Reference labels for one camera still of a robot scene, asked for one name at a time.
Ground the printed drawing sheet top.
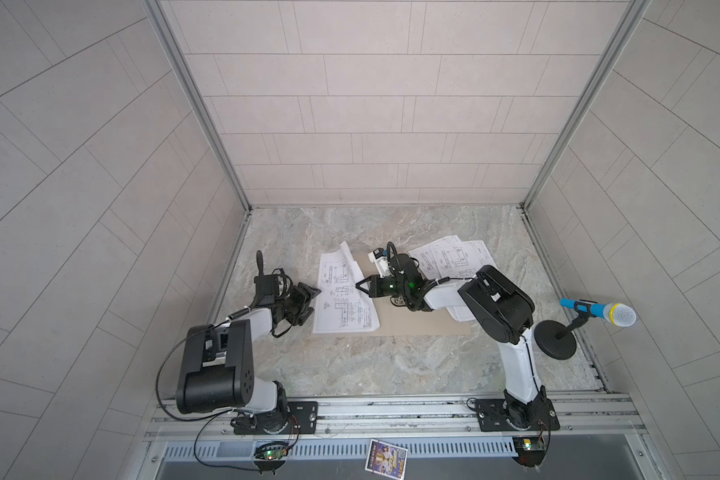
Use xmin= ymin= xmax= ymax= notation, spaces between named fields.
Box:
xmin=313 ymin=242 xmax=380 ymax=335

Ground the beige cardboard folder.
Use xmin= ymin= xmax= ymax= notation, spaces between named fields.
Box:
xmin=350 ymin=251 xmax=475 ymax=337

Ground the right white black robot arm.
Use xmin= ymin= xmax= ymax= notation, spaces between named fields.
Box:
xmin=355 ymin=242 xmax=560 ymax=433

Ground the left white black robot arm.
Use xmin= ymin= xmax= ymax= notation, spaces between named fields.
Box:
xmin=155 ymin=251 xmax=321 ymax=435

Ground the stack of printed sheets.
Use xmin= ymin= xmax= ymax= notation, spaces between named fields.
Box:
xmin=409 ymin=235 xmax=496 ymax=322

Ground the left green circuit board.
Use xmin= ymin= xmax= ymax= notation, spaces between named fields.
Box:
xmin=253 ymin=441 xmax=290 ymax=462

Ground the colourful picture card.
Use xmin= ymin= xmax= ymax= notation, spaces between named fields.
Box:
xmin=365 ymin=439 xmax=409 ymax=480

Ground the right circuit board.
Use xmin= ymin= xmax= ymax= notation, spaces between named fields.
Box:
xmin=512 ymin=437 xmax=547 ymax=468

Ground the blue yellow toy microphone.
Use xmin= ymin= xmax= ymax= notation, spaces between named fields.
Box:
xmin=560 ymin=298 xmax=637 ymax=328

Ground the aluminium mounting rail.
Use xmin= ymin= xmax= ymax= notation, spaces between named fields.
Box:
xmin=143 ymin=392 xmax=646 ymax=443

